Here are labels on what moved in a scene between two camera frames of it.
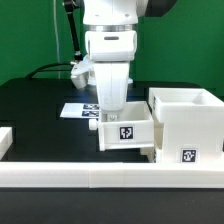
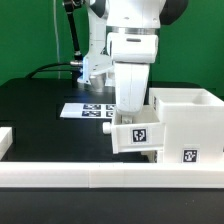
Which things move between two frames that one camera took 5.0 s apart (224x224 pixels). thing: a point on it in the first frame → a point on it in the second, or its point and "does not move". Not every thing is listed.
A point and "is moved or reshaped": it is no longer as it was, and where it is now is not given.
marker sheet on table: [80, 110] does not move
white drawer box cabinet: [188, 125] does not move
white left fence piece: [6, 140] does not move
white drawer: [130, 128] is moved or reshaped
